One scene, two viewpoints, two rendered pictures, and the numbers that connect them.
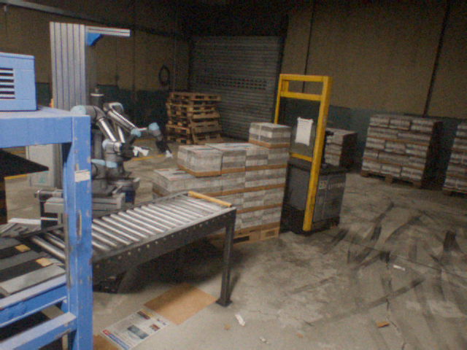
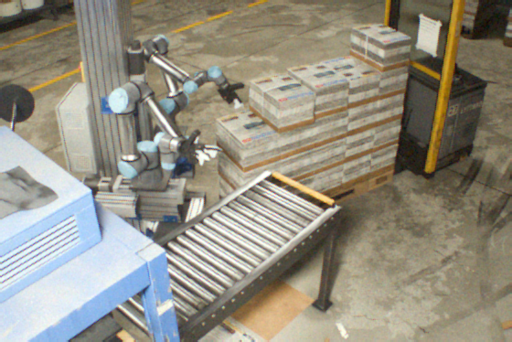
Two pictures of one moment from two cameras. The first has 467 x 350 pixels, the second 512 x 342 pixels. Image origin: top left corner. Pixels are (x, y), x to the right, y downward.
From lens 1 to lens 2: 100 cm
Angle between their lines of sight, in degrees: 21
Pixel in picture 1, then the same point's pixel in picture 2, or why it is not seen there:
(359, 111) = not seen: outside the picture
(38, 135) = (118, 297)
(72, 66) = (102, 25)
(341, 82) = not seen: outside the picture
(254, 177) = (360, 114)
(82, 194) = (166, 321)
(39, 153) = (75, 134)
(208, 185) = (296, 139)
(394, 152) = not seen: outside the picture
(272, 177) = (386, 109)
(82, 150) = (162, 285)
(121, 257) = (205, 322)
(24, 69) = (84, 208)
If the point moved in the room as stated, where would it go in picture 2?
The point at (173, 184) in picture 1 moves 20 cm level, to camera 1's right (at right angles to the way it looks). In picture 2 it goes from (248, 149) to (279, 151)
